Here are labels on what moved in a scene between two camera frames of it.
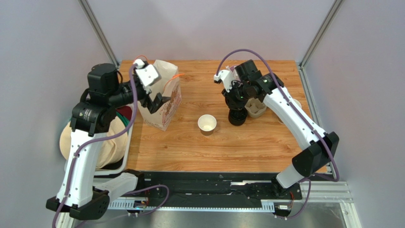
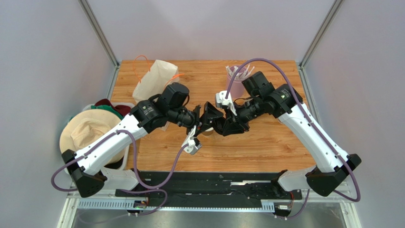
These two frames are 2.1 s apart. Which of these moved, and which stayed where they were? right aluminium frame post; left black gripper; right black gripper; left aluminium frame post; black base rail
Moved: right black gripper; left black gripper
Stayed: left aluminium frame post; black base rail; right aluminium frame post
